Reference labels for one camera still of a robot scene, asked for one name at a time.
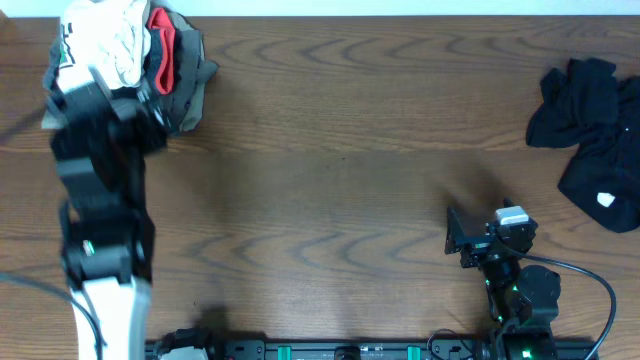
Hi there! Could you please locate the white t-shirt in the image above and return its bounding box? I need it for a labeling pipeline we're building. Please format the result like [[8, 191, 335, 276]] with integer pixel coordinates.
[[56, 0, 151, 90]]

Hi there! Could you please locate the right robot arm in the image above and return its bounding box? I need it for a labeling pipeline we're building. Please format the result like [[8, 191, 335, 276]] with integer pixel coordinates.
[[445, 204, 561, 359]]

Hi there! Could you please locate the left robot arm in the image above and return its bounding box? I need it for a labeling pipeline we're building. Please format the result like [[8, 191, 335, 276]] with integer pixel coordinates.
[[49, 82, 167, 360]]

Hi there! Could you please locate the crumpled black garment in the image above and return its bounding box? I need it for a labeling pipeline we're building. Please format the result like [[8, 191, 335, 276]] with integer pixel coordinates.
[[525, 58, 639, 233]]

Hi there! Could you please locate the folded grey garment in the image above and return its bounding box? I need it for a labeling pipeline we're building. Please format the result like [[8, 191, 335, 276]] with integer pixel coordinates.
[[40, 7, 220, 134]]

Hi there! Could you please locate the folded black garment red band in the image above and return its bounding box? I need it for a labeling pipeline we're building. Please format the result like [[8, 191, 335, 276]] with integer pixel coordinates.
[[44, 5, 177, 101]]

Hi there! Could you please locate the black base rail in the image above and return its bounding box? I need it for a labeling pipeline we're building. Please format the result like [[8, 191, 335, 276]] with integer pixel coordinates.
[[144, 327, 600, 360]]

